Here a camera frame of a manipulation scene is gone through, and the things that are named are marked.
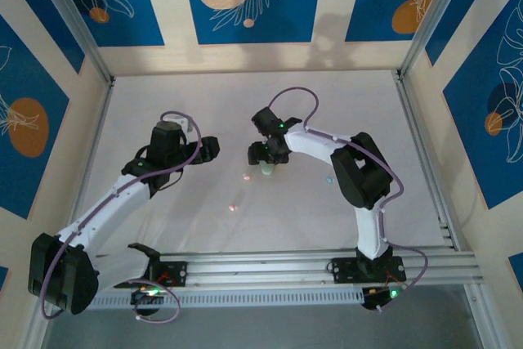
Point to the mint green earbud charging case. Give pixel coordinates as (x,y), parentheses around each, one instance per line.
(268,169)

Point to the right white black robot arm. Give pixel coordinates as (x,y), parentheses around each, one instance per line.
(314,146)

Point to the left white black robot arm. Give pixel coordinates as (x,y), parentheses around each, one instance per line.
(106,206)

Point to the black controller board green light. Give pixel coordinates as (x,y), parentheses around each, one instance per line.
(143,296)
(374,300)

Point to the aluminium side rail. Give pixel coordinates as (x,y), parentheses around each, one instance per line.
(90,153)
(424,153)

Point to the aluminium cross rail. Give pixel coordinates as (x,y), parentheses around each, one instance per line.
(265,267)

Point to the aluminium frame post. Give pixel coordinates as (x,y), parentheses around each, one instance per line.
(74,18)
(434,18)

